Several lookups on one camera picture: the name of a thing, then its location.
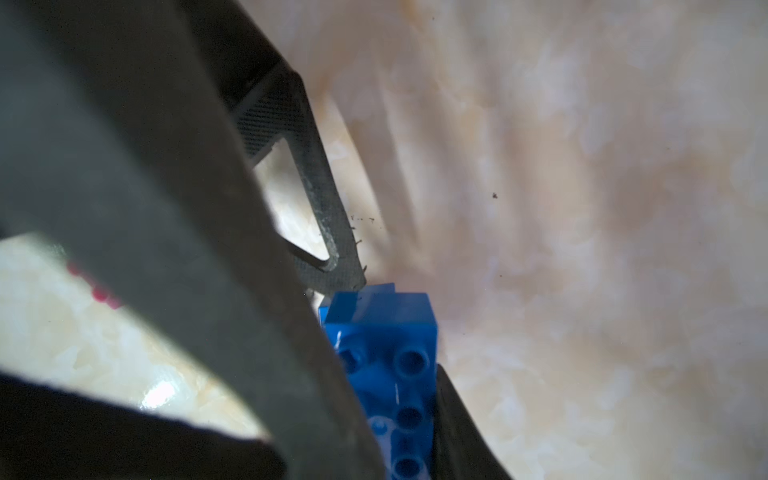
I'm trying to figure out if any pink lego brick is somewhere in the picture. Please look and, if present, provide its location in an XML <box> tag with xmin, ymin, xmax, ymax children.
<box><xmin>66</xmin><ymin>261</ymin><xmax>122</xmax><ymax>310</ymax></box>

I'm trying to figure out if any blue lego brick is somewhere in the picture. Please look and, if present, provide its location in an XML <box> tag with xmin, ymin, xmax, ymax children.
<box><xmin>318</xmin><ymin>284</ymin><xmax>438</xmax><ymax>479</ymax></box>

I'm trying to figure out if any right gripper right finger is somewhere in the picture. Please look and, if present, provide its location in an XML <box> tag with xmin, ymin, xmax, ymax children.
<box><xmin>433</xmin><ymin>365</ymin><xmax>513</xmax><ymax>480</ymax></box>

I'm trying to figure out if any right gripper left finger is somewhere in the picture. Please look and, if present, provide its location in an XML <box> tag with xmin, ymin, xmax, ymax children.
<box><xmin>1</xmin><ymin>1</ymin><xmax>384</xmax><ymax>479</ymax></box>

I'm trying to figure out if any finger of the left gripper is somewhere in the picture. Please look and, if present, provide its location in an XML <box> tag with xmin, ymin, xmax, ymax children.
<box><xmin>180</xmin><ymin>1</ymin><xmax>366</xmax><ymax>295</ymax></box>

